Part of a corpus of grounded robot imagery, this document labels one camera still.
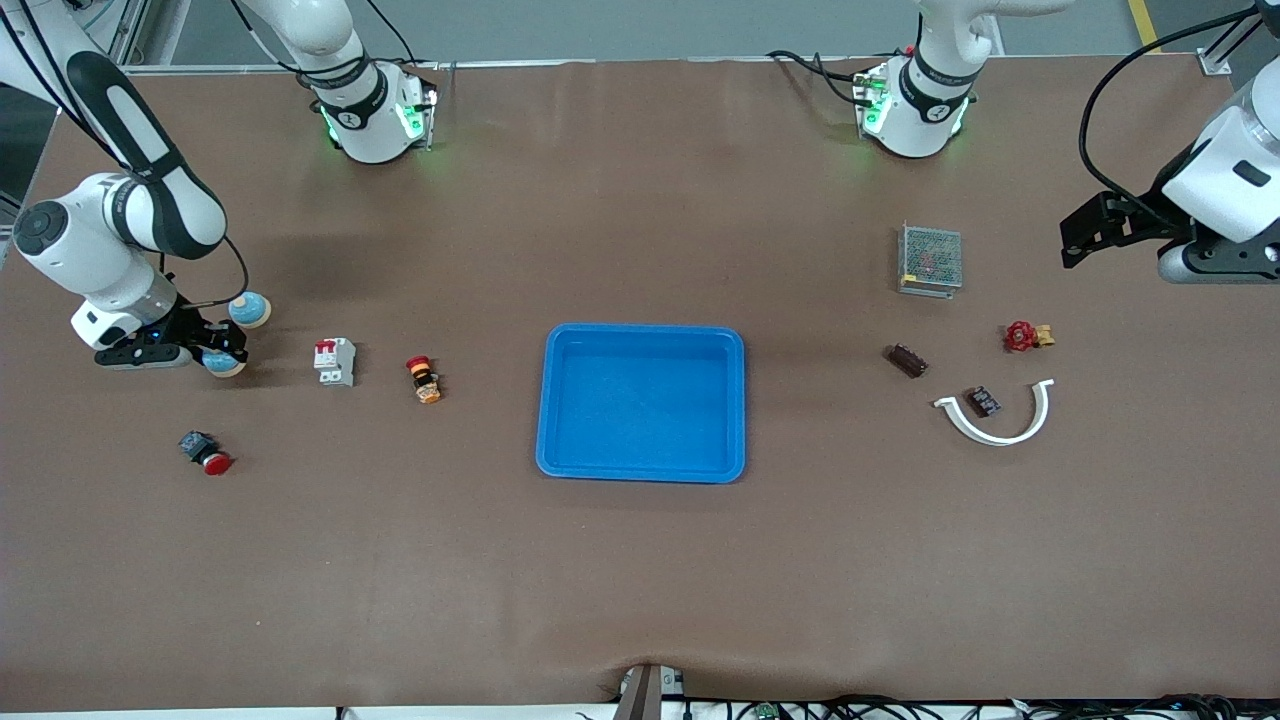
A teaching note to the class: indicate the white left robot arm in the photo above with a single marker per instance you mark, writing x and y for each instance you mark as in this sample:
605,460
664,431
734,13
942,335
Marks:
1230,160

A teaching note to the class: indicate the red mushroom push button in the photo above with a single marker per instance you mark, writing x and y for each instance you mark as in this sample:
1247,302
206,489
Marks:
215,462

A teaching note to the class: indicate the blue plastic tray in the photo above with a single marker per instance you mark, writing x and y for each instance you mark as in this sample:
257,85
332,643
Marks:
640,400

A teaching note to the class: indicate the blue service bell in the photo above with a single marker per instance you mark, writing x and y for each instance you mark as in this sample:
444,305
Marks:
225,368
250,312

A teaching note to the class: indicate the white red circuit breaker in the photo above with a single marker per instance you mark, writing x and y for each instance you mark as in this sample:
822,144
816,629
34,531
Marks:
335,362

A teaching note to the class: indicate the brown table mat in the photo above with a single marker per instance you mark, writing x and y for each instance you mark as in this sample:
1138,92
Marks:
640,580

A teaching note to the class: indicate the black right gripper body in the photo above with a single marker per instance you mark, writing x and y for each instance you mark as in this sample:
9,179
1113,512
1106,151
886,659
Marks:
193,327

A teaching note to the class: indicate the white half-round pipe clamp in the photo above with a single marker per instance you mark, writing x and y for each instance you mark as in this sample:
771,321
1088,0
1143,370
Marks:
1000,440

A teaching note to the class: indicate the brass valve red handwheel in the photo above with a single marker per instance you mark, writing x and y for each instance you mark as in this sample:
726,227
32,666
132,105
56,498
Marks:
1019,337

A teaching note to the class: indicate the metal mesh power supply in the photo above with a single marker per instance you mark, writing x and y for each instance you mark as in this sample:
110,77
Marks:
930,258

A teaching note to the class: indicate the orange emergency stop switch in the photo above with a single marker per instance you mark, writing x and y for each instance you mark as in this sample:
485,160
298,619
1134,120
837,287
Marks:
425,382

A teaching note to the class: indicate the plain brown capacitor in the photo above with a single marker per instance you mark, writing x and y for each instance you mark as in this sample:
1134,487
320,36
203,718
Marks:
908,361

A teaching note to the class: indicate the dark camera mount bracket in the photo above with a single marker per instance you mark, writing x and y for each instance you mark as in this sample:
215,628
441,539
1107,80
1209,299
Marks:
645,695

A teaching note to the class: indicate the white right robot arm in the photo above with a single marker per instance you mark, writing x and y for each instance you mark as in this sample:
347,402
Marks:
100,240

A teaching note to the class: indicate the aluminium frame post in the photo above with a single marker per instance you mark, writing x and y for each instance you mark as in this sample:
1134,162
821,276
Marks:
1215,62
135,40

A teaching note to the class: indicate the silver table edge rail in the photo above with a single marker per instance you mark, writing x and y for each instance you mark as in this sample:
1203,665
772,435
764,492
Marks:
650,62

